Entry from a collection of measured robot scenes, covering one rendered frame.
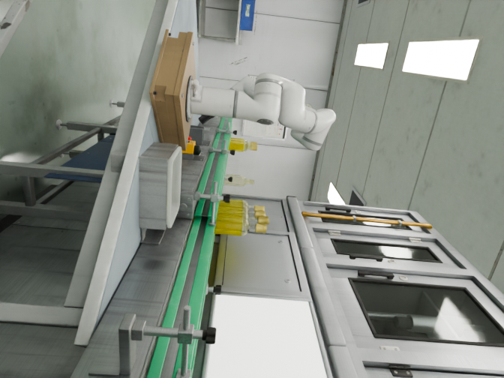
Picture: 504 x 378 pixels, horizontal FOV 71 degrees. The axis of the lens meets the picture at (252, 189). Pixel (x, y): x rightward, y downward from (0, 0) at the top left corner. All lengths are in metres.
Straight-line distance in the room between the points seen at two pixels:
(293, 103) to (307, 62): 5.94
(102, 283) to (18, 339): 0.38
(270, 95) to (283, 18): 5.97
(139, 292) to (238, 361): 0.32
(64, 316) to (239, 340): 0.46
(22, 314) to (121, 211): 0.31
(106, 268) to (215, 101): 0.63
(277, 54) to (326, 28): 1.00
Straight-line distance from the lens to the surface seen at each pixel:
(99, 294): 0.89
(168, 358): 0.83
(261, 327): 1.14
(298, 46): 7.19
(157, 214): 1.08
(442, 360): 1.30
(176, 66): 1.17
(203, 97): 1.22
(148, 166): 1.03
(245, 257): 1.44
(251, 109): 1.21
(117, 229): 0.93
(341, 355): 1.14
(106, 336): 0.85
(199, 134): 1.88
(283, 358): 1.07
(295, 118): 1.29
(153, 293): 0.94
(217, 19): 7.16
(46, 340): 1.19
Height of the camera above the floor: 1.01
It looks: 3 degrees up
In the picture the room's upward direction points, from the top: 95 degrees clockwise
